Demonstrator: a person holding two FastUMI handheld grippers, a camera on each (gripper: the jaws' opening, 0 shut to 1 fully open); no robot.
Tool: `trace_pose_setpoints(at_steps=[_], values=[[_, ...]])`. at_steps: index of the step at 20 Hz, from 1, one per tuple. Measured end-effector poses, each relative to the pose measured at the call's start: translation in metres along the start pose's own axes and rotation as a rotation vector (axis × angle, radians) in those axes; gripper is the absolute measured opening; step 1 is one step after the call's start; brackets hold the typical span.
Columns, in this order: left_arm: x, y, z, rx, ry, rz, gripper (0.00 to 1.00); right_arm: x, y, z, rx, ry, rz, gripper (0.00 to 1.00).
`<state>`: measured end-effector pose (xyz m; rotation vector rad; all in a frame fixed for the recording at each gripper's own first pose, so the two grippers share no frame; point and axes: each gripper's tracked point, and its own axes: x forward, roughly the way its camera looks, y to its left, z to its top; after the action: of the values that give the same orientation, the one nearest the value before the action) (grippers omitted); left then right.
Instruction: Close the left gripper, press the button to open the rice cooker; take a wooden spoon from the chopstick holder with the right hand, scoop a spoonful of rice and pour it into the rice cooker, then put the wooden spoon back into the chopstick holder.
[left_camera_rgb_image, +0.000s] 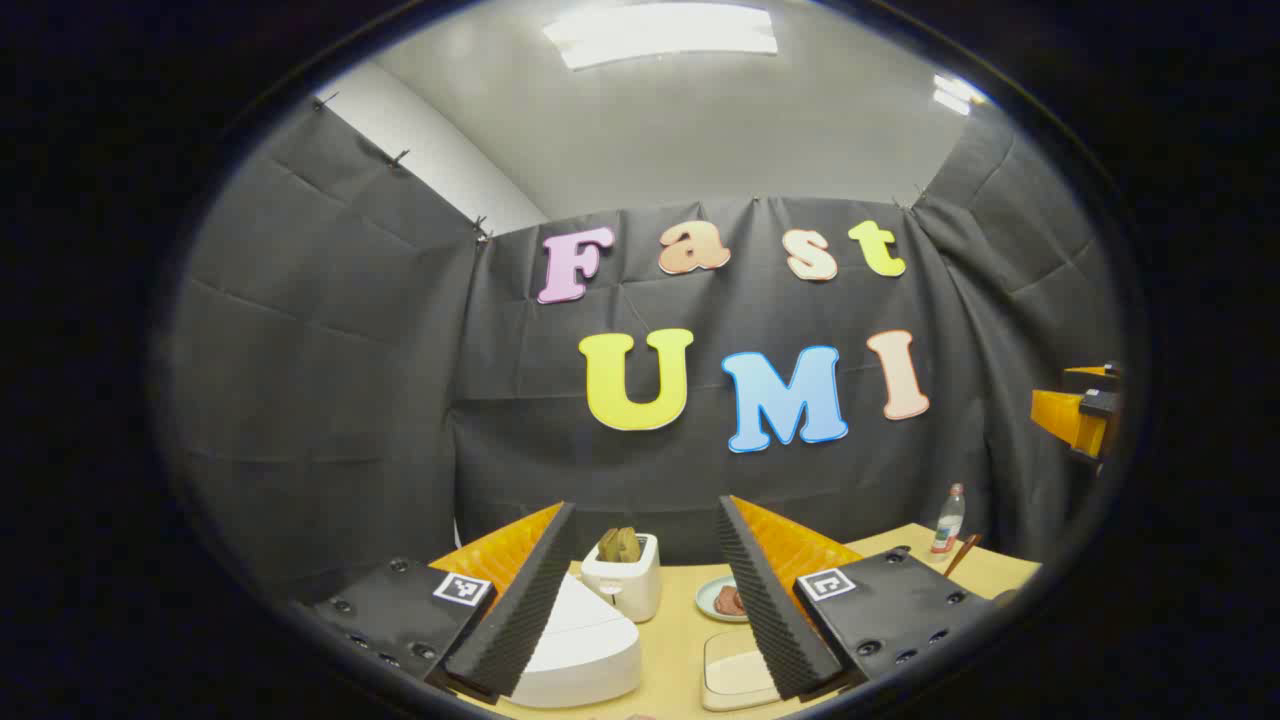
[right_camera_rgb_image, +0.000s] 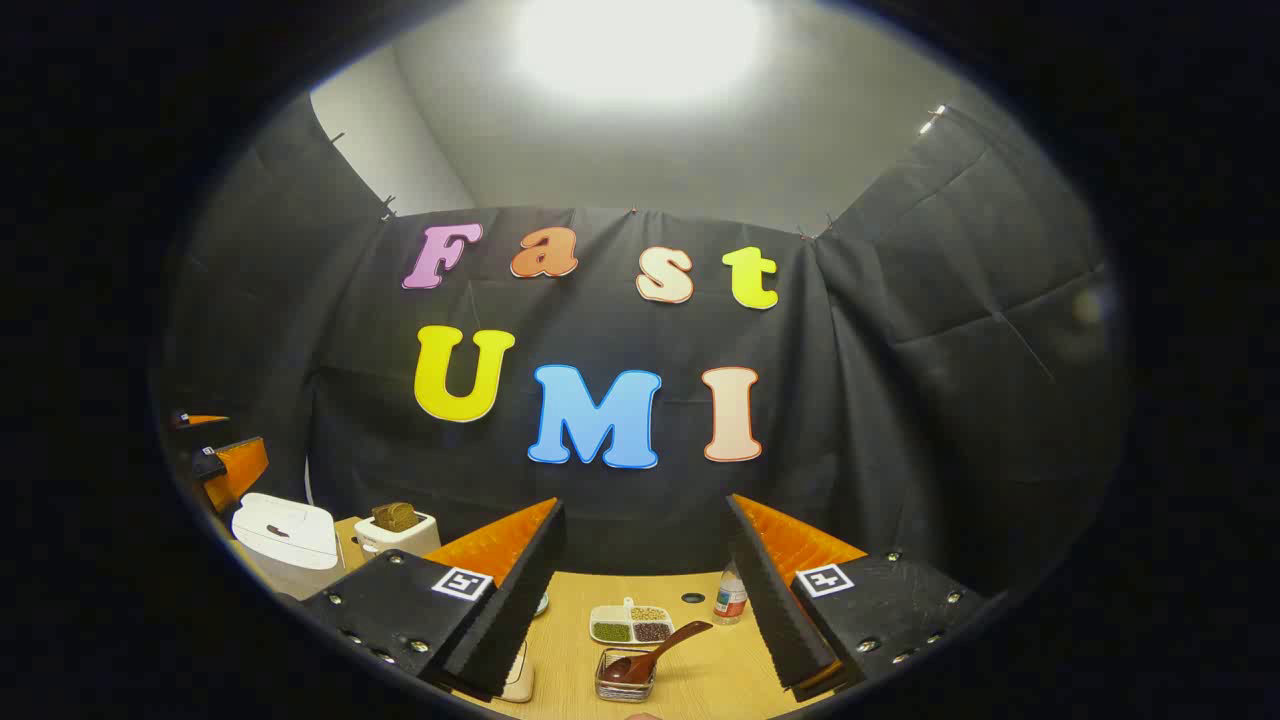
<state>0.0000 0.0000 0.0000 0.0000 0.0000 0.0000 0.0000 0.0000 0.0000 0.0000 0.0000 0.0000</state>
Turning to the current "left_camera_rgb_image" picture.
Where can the white toaster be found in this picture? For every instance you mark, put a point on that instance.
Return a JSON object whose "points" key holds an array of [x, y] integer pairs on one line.
{"points": [[625, 590]]}

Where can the brown wooden spoon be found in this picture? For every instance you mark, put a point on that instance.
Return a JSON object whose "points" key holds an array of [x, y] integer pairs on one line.
{"points": [[962, 555]]}

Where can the white rice cooker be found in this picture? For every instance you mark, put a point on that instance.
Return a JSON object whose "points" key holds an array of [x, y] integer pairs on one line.
{"points": [[590, 650]]}

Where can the red meat piece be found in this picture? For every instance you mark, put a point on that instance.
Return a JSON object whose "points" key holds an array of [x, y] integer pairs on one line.
{"points": [[728, 600]]}

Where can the black backdrop cloth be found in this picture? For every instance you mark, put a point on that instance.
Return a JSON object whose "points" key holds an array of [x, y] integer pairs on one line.
{"points": [[350, 380]]}

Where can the pale green plate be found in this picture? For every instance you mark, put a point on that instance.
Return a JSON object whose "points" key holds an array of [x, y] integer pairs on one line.
{"points": [[706, 600]]}

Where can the clear plastic container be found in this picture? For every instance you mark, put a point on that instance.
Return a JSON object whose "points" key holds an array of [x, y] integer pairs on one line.
{"points": [[735, 675]]}

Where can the clear plastic bottle red label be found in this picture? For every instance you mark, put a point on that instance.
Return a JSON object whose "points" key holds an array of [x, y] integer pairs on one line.
{"points": [[948, 525]]}

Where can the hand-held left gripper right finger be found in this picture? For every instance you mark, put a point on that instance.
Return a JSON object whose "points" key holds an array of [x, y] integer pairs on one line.
{"points": [[770, 610]]}

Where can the large ceiling light panel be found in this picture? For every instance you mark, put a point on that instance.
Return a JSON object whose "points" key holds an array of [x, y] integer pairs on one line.
{"points": [[660, 35]]}

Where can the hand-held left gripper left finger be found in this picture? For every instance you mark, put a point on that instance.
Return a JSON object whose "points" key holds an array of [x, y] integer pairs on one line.
{"points": [[520, 610]]}

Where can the brown toast slice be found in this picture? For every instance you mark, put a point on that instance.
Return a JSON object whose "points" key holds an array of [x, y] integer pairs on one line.
{"points": [[607, 547], [630, 545]]}

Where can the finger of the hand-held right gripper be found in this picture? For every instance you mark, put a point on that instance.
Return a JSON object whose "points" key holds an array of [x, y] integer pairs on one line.
{"points": [[1065, 418], [1095, 376]]}

